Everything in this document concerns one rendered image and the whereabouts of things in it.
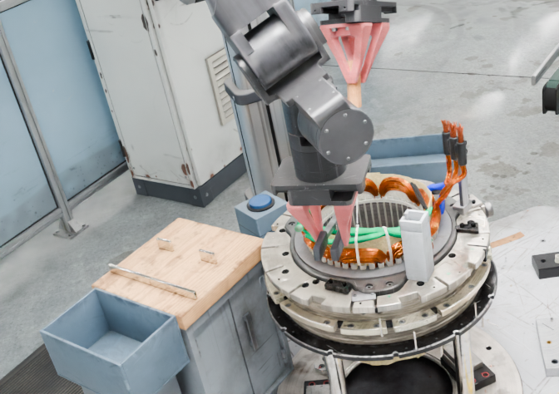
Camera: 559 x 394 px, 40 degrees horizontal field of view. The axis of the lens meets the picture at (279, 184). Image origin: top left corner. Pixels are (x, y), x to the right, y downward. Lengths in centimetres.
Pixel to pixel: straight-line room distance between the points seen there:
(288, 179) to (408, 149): 61
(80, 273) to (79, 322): 215
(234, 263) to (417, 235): 31
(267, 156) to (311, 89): 76
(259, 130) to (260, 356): 44
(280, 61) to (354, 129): 10
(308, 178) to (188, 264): 39
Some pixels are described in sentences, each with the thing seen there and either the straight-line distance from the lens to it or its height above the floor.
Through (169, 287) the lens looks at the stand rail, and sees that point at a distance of 112.
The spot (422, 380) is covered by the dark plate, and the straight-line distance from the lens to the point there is 131.
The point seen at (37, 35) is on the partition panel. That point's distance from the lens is 346.
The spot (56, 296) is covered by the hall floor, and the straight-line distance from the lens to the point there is 325.
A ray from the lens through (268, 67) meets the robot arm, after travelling 75.
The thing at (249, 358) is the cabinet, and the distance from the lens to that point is 124.
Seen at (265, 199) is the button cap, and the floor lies 104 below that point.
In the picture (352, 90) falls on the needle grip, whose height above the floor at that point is 132.
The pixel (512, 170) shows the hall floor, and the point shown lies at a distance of 343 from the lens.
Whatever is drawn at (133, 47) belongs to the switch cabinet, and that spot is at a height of 77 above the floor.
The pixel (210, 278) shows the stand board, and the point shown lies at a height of 106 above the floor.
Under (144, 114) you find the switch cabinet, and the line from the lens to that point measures 345.
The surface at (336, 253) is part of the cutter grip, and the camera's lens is 86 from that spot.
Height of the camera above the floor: 169
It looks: 28 degrees down
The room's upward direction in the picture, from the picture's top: 12 degrees counter-clockwise
